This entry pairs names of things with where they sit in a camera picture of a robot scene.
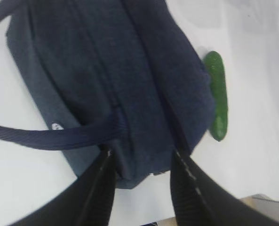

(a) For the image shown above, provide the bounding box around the dark green cucumber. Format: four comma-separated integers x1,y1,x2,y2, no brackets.
203,51,228,142

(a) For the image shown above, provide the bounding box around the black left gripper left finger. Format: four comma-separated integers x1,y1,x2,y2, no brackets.
14,150,116,226

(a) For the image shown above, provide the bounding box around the navy blue lunch bag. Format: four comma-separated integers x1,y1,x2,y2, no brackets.
0,0,215,189

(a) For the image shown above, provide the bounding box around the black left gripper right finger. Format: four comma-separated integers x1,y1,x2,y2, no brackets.
170,150,279,226

